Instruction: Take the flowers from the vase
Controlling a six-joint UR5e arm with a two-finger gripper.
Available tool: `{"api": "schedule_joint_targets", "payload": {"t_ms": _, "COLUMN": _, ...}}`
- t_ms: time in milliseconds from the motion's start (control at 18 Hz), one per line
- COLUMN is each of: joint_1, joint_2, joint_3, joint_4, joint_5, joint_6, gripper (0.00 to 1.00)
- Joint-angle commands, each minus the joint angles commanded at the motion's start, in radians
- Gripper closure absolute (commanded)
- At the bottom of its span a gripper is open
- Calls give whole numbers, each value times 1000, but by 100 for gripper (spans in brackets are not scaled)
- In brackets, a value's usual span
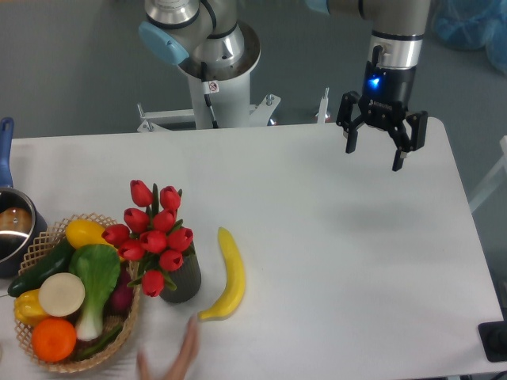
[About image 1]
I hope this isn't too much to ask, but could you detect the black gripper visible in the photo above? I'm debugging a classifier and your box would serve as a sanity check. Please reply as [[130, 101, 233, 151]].
[[336, 64, 429, 172]]

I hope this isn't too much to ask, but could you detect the red tulip bouquet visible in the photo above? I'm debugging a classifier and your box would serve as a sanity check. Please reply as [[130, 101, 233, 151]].
[[101, 180, 195, 298]]

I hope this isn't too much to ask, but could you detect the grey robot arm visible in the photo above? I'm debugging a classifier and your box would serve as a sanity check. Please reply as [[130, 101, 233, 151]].
[[139, 1, 430, 170]]

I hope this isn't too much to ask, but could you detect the dark grey ribbed vase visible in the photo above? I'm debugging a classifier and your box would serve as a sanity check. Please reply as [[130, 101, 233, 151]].
[[160, 243, 201, 304]]

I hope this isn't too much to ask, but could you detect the blurred human hand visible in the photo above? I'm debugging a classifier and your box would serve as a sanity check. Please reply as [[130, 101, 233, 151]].
[[136, 316, 200, 380]]

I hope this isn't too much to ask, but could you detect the blue plastic bag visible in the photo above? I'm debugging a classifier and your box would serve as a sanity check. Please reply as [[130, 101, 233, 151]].
[[431, 1, 506, 74]]

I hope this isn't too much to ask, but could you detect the yellow plastic banana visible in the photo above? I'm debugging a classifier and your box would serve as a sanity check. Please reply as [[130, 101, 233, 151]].
[[197, 227, 246, 321]]

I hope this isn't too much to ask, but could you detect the black device at table edge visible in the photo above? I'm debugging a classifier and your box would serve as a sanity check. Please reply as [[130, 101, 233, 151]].
[[478, 321, 506, 363]]

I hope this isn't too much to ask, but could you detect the purple red onion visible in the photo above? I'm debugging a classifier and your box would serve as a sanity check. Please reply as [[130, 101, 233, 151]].
[[109, 266, 133, 314]]

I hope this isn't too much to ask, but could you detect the green bok choy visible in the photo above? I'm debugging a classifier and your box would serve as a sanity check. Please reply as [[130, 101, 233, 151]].
[[69, 244, 120, 341]]

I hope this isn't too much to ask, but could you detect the yellow squash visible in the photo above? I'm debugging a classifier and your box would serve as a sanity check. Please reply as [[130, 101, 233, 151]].
[[65, 219, 113, 249]]

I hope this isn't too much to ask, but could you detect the green chili pepper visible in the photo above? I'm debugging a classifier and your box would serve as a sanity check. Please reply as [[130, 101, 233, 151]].
[[74, 325, 123, 362]]

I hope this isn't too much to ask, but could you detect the dark green cucumber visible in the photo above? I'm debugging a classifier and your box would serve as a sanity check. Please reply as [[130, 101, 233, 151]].
[[7, 237, 75, 298]]

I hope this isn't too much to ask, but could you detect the white round radish slice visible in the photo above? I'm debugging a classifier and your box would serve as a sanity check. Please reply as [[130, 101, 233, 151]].
[[38, 272, 86, 317]]

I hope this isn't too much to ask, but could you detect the woven wicker basket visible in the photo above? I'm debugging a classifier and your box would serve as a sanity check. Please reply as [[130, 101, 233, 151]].
[[14, 213, 140, 374]]

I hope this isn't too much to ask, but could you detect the orange fruit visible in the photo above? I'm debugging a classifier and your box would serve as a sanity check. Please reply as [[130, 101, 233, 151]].
[[31, 317, 77, 363]]

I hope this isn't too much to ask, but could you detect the yellow bell pepper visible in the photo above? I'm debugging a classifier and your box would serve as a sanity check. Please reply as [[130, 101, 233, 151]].
[[14, 289, 50, 327]]

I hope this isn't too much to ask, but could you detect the white frame at right edge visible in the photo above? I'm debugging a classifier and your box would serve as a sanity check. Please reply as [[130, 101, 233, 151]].
[[468, 135, 506, 214]]

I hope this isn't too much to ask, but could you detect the blue saucepan with handle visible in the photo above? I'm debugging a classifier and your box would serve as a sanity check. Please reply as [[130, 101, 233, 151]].
[[1, 117, 47, 279]]

